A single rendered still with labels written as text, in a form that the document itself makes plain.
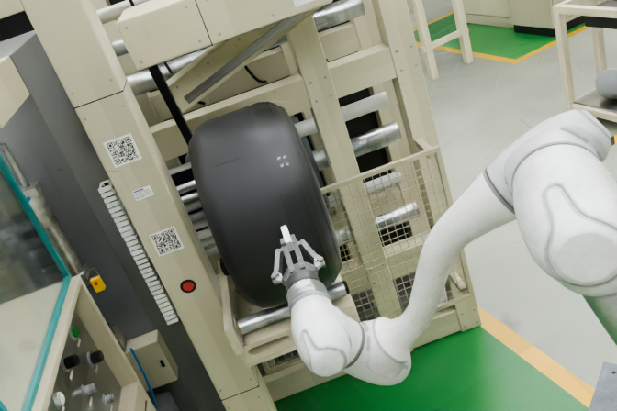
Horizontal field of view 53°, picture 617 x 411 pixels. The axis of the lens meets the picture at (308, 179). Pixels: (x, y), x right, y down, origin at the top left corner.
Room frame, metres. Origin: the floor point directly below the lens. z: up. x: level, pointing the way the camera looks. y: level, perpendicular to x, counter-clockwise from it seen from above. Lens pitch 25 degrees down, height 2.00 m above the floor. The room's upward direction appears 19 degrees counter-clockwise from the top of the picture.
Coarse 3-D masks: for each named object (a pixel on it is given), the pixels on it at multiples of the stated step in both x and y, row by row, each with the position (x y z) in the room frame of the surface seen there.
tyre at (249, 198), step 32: (224, 128) 1.60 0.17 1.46; (256, 128) 1.56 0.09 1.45; (288, 128) 1.56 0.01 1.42; (192, 160) 1.57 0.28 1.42; (224, 160) 1.50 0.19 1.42; (256, 160) 1.47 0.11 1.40; (224, 192) 1.43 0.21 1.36; (256, 192) 1.42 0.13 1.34; (288, 192) 1.41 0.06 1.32; (320, 192) 1.47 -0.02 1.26; (224, 224) 1.40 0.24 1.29; (256, 224) 1.38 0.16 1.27; (288, 224) 1.38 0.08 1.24; (320, 224) 1.40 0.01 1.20; (224, 256) 1.40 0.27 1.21; (256, 256) 1.37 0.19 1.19; (256, 288) 1.38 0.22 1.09
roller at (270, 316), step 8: (328, 288) 1.52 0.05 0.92; (336, 288) 1.51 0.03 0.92; (344, 288) 1.51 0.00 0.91; (336, 296) 1.50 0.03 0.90; (264, 312) 1.51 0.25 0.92; (272, 312) 1.50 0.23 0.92; (280, 312) 1.50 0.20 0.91; (288, 312) 1.50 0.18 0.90; (240, 320) 1.51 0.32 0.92; (248, 320) 1.50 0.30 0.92; (256, 320) 1.50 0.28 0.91; (264, 320) 1.49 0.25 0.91; (272, 320) 1.49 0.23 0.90; (240, 328) 1.49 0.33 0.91; (248, 328) 1.49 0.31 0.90; (256, 328) 1.50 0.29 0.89
